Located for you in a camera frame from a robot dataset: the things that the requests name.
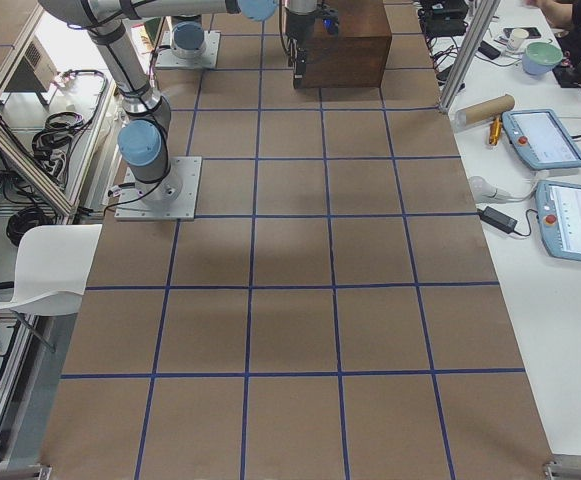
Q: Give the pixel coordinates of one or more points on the white paper cup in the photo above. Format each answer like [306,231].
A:
[513,45]

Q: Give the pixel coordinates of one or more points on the cardboard tube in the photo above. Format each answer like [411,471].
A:
[484,110]

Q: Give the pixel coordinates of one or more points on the dark wooden drawer box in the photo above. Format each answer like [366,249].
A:
[356,56]

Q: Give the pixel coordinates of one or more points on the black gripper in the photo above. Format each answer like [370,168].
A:
[297,29]

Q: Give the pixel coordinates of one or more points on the white chair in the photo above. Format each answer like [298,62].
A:
[52,268]

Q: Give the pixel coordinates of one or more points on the black smartphone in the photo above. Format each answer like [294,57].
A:
[522,32]

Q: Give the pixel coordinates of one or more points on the green bowl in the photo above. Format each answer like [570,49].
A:
[541,57]

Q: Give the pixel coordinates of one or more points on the blue teach pendant near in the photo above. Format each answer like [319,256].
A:
[559,218]

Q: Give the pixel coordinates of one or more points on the black power brick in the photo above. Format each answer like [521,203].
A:
[497,219]

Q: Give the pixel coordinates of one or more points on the blue teach pendant far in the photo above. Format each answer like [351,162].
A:
[540,139]

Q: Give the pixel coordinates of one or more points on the yellow tool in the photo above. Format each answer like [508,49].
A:
[495,131]

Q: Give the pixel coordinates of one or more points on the white light bulb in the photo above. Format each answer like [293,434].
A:
[484,192]

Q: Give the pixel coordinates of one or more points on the blue teach pendant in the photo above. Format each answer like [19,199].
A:
[540,139]
[559,218]

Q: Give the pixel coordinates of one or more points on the aluminium frame post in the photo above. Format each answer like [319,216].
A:
[477,28]

